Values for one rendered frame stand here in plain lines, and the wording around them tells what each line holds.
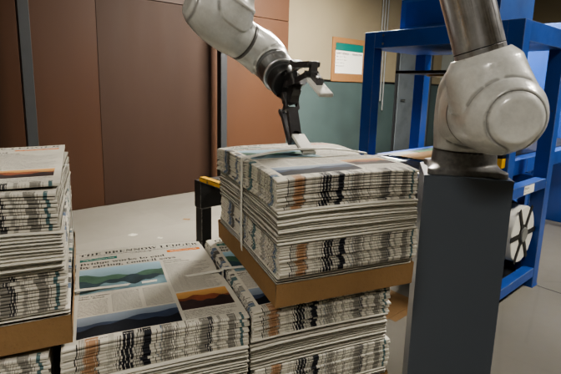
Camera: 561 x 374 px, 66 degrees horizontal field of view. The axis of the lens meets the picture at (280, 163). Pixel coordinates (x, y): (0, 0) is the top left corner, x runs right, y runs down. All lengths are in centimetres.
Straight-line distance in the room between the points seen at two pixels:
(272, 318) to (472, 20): 67
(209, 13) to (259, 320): 64
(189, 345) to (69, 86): 376
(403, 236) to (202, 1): 64
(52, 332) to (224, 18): 69
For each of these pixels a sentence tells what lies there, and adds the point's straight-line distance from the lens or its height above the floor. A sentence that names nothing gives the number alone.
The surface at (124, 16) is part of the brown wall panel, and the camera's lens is 456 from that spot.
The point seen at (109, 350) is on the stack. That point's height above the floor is 81.
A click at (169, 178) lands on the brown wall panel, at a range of 479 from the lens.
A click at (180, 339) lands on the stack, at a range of 75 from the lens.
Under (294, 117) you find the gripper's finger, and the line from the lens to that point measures 97.
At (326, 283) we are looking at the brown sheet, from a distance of 78.
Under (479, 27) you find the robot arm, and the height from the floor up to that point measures 132.
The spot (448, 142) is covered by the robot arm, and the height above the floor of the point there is 108.
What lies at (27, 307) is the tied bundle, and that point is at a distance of 70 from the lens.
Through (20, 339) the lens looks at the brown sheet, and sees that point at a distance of 72.
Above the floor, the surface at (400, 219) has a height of 97.
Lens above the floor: 120
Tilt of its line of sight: 10 degrees down
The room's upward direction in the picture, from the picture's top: 1 degrees clockwise
